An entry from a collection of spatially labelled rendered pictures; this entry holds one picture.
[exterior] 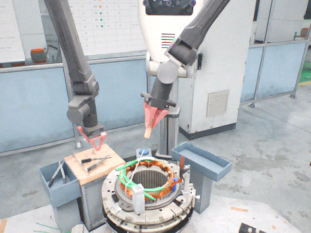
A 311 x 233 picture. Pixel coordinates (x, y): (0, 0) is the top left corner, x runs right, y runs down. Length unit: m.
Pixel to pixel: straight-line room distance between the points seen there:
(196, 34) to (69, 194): 0.74
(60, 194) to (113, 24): 2.25
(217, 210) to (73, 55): 0.93
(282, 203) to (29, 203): 2.31
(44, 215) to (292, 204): 2.11
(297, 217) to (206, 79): 1.69
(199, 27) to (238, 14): 2.52
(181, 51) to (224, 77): 2.56
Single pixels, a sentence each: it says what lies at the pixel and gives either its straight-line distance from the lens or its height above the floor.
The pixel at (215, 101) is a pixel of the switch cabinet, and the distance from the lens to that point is 3.30.
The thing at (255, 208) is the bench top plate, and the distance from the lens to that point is 1.35.
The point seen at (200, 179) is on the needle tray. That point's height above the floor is 0.98.
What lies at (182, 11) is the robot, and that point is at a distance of 1.08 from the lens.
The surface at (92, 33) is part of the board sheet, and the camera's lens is 2.92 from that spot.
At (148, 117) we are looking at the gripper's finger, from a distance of 0.75.
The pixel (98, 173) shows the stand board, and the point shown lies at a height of 1.06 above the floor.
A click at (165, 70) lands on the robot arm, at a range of 0.65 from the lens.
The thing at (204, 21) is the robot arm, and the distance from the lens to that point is 0.69.
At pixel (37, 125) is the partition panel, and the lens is 3.16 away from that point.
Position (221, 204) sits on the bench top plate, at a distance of 1.32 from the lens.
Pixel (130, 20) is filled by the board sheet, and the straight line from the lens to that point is 3.03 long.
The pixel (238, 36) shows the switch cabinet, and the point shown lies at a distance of 3.26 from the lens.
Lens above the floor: 1.68
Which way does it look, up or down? 26 degrees down
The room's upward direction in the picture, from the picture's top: straight up
